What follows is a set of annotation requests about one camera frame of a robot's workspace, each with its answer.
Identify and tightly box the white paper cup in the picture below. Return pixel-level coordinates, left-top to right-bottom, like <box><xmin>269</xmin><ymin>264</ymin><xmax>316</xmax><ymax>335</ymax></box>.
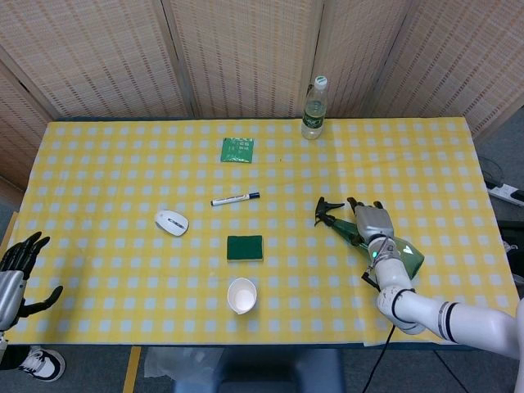
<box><xmin>227</xmin><ymin>278</ymin><xmax>258</xmax><ymax>315</ymax></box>

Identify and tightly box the yellow checkered tablecloth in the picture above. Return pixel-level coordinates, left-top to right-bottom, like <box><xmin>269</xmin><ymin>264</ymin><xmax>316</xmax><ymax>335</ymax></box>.
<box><xmin>2</xmin><ymin>117</ymin><xmax>521</xmax><ymax>349</ymax></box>

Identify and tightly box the woven folding screen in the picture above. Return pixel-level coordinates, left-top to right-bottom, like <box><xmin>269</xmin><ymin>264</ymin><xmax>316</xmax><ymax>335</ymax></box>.
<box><xmin>0</xmin><ymin>0</ymin><xmax>524</xmax><ymax>190</ymax></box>

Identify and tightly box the clear plastic water bottle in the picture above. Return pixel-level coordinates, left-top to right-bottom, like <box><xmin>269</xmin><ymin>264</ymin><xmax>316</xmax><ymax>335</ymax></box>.
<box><xmin>300</xmin><ymin>75</ymin><xmax>330</xmax><ymax>141</ymax></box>

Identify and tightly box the white marker pen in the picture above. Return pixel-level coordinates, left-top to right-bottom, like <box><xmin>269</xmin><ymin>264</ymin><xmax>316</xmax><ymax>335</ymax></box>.
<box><xmin>210</xmin><ymin>192</ymin><xmax>262</xmax><ymax>207</ymax></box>

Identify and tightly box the green spray bottle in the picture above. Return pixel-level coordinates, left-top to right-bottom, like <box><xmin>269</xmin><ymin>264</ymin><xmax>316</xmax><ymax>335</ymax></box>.
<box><xmin>313</xmin><ymin>196</ymin><xmax>426</xmax><ymax>281</ymax></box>

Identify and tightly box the white power strip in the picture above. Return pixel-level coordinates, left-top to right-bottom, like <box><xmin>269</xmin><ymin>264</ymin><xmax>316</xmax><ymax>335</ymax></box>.
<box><xmin>486</xmin><ymin>181</ymin><xmax>524</xmax><ymax>208</ymax></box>

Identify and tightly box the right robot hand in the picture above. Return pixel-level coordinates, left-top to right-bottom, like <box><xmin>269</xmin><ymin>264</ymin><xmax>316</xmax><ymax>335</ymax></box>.
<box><xmin>346</xmin><ymin>196</ymin><xmax>396</xmax><ymax>248</ymax></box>

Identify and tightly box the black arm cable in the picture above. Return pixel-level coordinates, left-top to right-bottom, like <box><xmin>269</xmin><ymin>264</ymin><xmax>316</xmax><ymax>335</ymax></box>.
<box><xmin>364</xmin><ymin>325</ymin><xmax>397</xmax><ymax>393</ymax></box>

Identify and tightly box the black and white sneaker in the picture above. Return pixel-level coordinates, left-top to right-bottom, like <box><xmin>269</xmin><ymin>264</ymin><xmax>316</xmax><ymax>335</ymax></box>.
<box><xmin>17</xmin><ymin>347</ymin><xmax>66</xmax><ymax>382</ymax></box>

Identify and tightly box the green sachet packet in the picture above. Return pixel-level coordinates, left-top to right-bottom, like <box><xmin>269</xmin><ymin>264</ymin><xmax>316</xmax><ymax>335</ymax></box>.
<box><xmin>219</xmin><ymin>138</ymin><xmax>255</xmax><ymax>164</ymax></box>

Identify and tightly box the green scouring sponge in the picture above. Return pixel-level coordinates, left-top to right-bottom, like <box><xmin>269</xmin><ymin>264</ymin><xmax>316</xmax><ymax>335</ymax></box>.
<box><xmin>226</xmin><ymin>234</ymin><xmax>264</xmax><ymax>263</ymax></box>

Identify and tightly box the white computer mouse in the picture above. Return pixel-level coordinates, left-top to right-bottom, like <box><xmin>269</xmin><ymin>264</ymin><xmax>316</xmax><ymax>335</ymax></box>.
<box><xmin>154</xmin><ymin>210</ymin><xmax>190</xmax><ymax>237</ymax></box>

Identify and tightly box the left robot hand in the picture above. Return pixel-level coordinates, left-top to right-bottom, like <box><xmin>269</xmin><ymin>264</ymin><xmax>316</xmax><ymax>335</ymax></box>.
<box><xmin>0</xmin><ymin>231</ymin><xmax>64</xmax><ymax>331</ymax></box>

